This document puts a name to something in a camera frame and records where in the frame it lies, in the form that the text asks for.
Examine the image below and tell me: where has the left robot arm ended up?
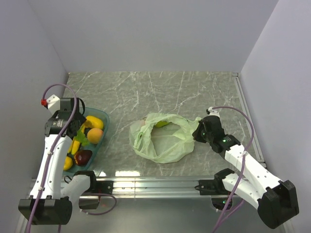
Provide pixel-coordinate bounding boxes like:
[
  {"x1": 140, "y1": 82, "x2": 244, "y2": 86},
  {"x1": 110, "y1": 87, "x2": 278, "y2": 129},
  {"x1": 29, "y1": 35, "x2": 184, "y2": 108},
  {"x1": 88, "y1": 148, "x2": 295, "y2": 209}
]
[{"x1": 18, "y1": 98, "x2": 98, "y2": 227}]

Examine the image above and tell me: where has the dark red apple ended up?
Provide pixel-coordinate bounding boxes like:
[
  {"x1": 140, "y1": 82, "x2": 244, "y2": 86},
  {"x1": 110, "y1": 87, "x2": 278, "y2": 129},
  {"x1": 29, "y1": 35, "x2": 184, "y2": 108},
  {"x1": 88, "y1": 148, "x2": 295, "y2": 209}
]
[{"x1": 73, "y1": 150, "x2": 93, "y2": 166}]

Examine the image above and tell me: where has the fruit inside bag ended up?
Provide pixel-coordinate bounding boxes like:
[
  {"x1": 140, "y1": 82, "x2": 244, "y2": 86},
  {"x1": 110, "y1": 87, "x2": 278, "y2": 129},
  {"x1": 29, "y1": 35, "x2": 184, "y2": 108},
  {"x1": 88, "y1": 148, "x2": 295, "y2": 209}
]
[{"x1": 138, "y1": 119, "x2": 146, "y2": 127}]

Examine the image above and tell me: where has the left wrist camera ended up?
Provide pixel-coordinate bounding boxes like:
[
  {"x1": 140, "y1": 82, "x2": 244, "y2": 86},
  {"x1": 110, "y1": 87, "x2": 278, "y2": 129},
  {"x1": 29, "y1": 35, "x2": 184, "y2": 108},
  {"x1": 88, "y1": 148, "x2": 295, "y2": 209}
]
[{"x1": 41, "y1": 94, "x2": 60, "y2": 115}]

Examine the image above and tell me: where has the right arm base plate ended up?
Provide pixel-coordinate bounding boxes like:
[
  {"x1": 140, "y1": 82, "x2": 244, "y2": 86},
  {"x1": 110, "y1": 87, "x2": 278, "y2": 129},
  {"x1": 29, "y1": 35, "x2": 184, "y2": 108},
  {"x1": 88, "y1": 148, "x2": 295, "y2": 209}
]
[{"x1": 194, "y1": 180, "x2": 218, "y2": 196}]

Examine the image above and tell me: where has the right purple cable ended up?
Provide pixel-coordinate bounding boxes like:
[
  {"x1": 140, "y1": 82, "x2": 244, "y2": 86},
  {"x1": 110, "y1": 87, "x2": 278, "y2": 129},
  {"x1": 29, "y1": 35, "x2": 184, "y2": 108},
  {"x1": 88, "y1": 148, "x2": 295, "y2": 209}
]
[{"x1": 211, "y1": 106, "x2": 255, "y2": 233}]

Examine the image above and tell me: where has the aluminium rail front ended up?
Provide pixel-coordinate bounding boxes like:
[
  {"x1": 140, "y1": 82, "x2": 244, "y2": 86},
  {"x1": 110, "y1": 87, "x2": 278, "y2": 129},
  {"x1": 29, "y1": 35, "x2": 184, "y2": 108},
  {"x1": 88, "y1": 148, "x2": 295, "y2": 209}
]
[{"x1": 31, "y1": 177, "x2": 251, "y2": 199}]

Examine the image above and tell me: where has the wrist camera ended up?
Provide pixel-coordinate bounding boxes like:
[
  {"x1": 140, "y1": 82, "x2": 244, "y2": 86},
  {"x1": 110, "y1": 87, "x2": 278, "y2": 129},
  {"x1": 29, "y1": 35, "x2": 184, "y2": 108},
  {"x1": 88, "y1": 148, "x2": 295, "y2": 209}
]
[
  {"x1": 41, "y1": 94, "x2": 60, "y2": 115},
  {"x1": 206, "y1": 107, "x2": 220, "y2": 118}
]

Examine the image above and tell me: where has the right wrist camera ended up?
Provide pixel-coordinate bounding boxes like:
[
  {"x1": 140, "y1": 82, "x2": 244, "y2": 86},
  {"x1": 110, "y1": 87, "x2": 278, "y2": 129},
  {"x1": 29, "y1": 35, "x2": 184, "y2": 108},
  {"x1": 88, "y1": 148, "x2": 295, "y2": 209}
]
[{"x1": 206, "y1": 107, "x2": 220, "y2": 118}]

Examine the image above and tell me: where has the yellow mango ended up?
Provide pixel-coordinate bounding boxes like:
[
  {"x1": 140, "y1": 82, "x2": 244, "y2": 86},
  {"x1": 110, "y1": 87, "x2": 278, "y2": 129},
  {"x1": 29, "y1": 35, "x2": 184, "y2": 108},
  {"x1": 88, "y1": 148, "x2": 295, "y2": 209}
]
[{"x1": 85, "y1": 116, "x2": 104, "y2": 130}]

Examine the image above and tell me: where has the aluminium rail right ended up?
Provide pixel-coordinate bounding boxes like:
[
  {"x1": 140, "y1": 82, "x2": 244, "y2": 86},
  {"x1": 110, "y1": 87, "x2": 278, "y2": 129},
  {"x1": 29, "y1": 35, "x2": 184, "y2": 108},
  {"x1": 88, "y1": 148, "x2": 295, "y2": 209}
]
[{"x1": 232, "y1": 73, "x2": 265, "y2": 166}]

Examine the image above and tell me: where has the green plastic bag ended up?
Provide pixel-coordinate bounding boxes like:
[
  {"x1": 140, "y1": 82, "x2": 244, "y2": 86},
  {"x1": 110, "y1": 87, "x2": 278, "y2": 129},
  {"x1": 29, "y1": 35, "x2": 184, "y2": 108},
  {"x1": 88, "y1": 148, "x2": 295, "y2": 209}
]
[{"x1": 129, "y1": 113, "x2": 201, "y2": 164}]

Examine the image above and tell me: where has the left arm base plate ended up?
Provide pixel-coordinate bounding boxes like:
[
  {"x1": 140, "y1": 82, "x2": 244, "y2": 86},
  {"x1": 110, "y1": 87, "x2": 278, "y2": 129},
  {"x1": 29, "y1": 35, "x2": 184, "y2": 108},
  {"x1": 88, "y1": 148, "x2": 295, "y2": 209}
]
[{"x1": 94, "y1": 181, "x2": 114, "y2": 195}]

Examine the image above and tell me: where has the orange peach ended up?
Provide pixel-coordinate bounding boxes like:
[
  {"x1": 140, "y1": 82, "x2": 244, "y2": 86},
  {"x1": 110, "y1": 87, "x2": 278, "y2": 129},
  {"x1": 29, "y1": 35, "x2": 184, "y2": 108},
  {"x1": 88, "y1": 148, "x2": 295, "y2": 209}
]
[{"x1": 87, "y1": 128, "x2": 103, "y2": 144}]

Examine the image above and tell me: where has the teal plastic tray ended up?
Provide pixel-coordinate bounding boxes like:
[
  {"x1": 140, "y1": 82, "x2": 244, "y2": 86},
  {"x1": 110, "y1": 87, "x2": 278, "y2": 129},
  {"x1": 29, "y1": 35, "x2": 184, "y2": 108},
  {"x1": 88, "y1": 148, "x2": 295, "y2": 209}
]
[{"x1": 63, "y1": 107, "x2": 110, "y2": 176}]

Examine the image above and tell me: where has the aluminium rail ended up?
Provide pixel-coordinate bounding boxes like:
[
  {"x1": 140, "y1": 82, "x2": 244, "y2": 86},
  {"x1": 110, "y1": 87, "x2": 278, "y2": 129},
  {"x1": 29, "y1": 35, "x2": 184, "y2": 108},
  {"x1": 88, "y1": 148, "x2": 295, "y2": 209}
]
[
  {"x1": 232, "y1": 73, "x2": 265, "y2": 166},
  {"x1": 31, "y1": 177, "x2": 251, "y2": 199}
]

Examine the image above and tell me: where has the green grape bunch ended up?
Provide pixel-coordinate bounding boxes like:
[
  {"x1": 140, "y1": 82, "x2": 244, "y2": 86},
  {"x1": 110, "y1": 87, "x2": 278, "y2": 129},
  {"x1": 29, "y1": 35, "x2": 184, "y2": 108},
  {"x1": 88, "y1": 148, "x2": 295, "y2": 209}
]
[{"x1": 73, "y1": 130, "x2": 89, "y2": 147}]

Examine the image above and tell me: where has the red and green fruit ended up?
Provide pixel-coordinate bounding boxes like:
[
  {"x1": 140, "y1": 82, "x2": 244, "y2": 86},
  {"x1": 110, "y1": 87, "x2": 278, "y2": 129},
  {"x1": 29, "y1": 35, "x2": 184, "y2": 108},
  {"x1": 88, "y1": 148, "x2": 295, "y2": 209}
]
[{"x1": 154, "y1": 120, "x2": 170, "y2": 128}]

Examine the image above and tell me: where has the yellow banana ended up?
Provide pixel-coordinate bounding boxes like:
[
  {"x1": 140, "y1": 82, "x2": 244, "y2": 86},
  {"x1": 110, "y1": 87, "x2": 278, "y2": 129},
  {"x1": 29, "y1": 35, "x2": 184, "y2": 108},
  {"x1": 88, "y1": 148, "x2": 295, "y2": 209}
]
[{"x1": 68, "y1": 124, "x2": 86, "y2": 155}]

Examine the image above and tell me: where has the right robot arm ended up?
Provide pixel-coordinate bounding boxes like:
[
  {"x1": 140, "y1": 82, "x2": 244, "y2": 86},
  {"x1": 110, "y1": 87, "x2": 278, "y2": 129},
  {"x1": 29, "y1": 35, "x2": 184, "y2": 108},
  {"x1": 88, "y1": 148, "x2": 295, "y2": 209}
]
[{"x1": 192, "y1": 115, "x2": 299, "y2": 229}]

